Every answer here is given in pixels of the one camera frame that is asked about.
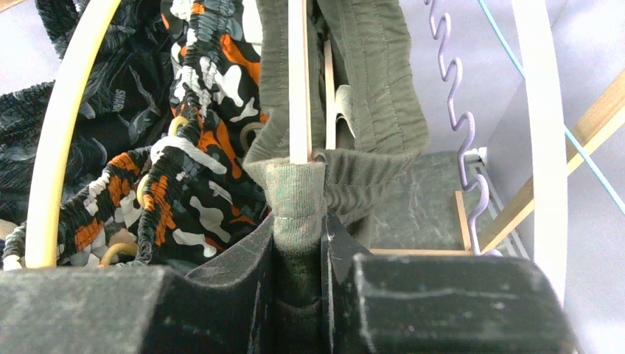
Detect purple spiral hanger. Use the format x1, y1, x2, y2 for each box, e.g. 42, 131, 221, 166
424, 0, 502, 257

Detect cream yellow hanger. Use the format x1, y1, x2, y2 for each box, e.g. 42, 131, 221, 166
24, 0, 120, 268

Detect olive green shorts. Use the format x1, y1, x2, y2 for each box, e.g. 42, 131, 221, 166
244, 1, 429, 353

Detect wooden hanger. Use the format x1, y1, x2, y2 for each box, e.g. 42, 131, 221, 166
287, 0, 336, 164

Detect wooden clothes rack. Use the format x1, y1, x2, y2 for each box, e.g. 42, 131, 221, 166
369, 0, 625, 306

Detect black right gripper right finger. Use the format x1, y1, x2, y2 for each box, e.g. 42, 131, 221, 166
321, 214, 577, 353

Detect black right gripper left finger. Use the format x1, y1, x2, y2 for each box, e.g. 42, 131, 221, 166
1, 217, 273, 353

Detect dark patterned shorts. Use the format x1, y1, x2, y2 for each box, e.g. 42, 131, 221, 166
1, 1, 172, 224

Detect orange camo shorts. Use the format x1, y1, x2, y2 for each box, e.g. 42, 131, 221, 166
0, 0, 274, 272

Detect light blue wire hanger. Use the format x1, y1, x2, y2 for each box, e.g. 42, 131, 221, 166
478, 1, 624, 212

